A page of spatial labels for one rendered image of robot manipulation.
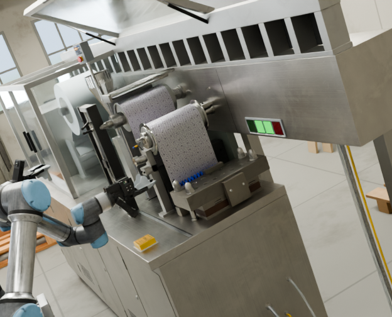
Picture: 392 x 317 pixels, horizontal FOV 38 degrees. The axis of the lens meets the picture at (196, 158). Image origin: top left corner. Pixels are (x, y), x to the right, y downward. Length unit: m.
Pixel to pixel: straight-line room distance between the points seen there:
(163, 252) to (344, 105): 0.87
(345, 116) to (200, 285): 0.90
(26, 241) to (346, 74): 1.16
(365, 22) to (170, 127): 2.81
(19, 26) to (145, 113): 7.52
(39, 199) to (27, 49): 8.08
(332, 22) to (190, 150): 0.94
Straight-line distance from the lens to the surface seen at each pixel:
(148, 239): 2.31
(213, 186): 2.31
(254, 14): 2.05
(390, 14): 4.69
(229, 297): 2.39
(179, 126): 2.43
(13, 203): 2.04
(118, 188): 2.34
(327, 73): 1.84
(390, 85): 1.94
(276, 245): 2.45
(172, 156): 2.43
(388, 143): 2.04
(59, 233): 2.34
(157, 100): 2.65
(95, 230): 2.32
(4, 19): 10.03
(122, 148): 3.13
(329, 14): 1.80
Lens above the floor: 1.76
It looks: 16 degrees down
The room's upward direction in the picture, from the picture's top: 20 degrees counter-clockwise
